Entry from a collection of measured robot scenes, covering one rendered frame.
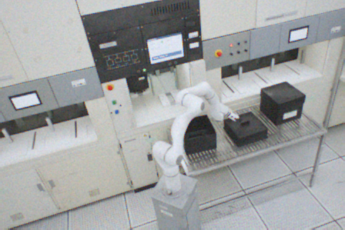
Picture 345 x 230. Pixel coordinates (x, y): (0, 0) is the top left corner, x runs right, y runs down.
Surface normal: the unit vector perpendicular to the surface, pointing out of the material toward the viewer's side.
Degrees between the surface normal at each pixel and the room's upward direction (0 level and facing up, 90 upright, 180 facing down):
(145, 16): 90
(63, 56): 90
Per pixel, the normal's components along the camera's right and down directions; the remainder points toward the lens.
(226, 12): 0.29, 0.53
